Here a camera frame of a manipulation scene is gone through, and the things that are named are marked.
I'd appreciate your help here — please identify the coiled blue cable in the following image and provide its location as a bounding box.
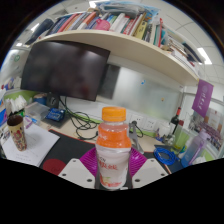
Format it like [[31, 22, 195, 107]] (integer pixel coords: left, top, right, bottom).
[[153, 146, 178, 167]]

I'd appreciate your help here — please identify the orange-capped drink bottle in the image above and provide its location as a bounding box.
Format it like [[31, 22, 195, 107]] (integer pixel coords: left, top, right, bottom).
[[95, 106, 133, 191]]

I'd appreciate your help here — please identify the white paper sheet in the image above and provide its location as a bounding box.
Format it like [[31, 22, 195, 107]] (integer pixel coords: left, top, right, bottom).
[[1, 122, 61, 168]]

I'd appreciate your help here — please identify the group photo poster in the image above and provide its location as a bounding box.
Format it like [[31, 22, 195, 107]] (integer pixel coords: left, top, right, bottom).
[[189, 109, 224, 151]]

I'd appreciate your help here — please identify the purple hanging pennant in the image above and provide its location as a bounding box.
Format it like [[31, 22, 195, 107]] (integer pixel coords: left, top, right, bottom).
[[191, 79, 214, 118]]

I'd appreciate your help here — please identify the blue round container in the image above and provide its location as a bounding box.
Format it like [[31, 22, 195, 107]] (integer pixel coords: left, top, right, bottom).
[[33, 93, 49, 106]]

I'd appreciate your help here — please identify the black desk mat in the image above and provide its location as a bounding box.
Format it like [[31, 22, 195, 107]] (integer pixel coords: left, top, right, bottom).
[[39, 129, 173, 176]]

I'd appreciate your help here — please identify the floral ceramic mug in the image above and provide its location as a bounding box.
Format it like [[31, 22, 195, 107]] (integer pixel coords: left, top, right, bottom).
[[7, 114, 28, 152]]

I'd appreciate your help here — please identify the small blue device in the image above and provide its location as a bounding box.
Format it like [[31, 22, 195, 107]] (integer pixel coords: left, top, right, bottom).
[[44, 107, 67, 123]]

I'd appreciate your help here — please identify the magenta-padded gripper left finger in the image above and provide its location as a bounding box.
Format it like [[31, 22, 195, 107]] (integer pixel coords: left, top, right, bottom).
[[58, 147, 100, 190]]

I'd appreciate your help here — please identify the clear plastic box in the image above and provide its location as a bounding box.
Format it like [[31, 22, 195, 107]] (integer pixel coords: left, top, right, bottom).
[[24, 101, 51, 123]]

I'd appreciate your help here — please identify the flat round red coaster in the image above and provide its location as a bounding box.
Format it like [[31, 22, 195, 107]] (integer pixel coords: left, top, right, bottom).
[[42, 158, 67, 176]]

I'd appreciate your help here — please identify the stack of white napkins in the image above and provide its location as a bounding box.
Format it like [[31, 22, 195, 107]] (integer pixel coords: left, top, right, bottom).
[[4, 94, 28, 116]]

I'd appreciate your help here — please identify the white wall power socket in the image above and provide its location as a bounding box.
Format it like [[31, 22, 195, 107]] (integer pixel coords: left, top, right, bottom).
[[145, 118, 158, 131], [131, 114, 144, 126]]

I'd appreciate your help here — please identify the blue tissue box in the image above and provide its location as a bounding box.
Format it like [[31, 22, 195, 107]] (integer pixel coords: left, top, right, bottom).
[[0, 87, 8, 129]]

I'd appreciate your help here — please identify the dark blue mouse pad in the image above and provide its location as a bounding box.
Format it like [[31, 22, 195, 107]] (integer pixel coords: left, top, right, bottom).
[[165, 159, 185, 174]]

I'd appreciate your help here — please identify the white paper bag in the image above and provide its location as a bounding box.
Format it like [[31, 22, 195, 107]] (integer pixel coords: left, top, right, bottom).
[[192, 155, 208, 167]]

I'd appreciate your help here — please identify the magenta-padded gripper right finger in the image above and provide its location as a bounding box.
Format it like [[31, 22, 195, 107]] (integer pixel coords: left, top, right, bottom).
[[128, 147, 169, 190]]

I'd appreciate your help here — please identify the black computer monitor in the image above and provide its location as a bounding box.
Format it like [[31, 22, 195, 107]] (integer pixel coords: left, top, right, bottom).
[[20, 40, 111, 103]]

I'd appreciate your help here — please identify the purple plastic water bottle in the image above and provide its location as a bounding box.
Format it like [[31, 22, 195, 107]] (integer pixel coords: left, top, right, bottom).
[[180, 129, 208, 168]]

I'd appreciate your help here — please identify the grey metal laptop stand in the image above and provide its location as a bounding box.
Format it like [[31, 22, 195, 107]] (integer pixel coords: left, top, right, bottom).
[[128, 120, 145, 155]]

